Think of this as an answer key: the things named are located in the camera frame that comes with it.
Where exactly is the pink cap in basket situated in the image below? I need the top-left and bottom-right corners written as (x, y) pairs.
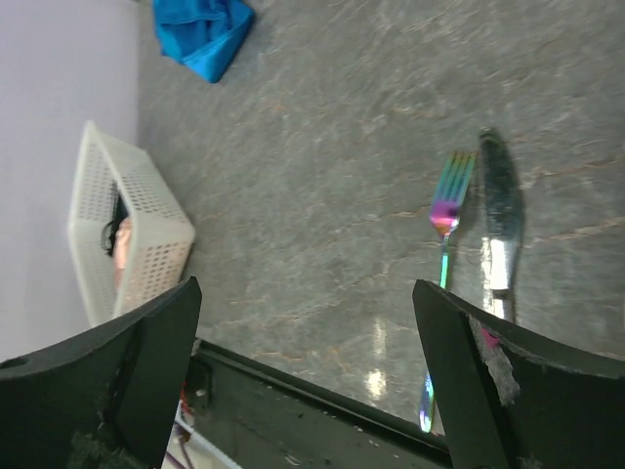
top-left (113, 217), bottom-right (132, 287)

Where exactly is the black cloth in basket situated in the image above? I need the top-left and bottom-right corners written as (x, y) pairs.
top-left (101, 195), bottom-right (128, 257)

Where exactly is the blue cloth napkin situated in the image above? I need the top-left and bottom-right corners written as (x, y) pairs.
top-left (152, 0), bottom-right (256, 83)

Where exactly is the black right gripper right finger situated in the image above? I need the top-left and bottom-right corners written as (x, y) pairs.
top-left (412, 279), bottom-right (624, 468)

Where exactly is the silver table knife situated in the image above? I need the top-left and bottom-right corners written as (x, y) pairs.
top-left (479, 128), bottom-right (524, 322)

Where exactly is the white plastic perforated basket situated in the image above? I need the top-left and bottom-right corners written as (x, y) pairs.
top-left (67, 121), bottom-right (195, 326)

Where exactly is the iridescent rainbow fork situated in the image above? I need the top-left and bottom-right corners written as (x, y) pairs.
top-left (419, 151), bottom-right (478, 433)

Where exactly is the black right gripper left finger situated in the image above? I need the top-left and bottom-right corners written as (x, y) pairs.
top-left (1, 277), bottom-right (202, 468)

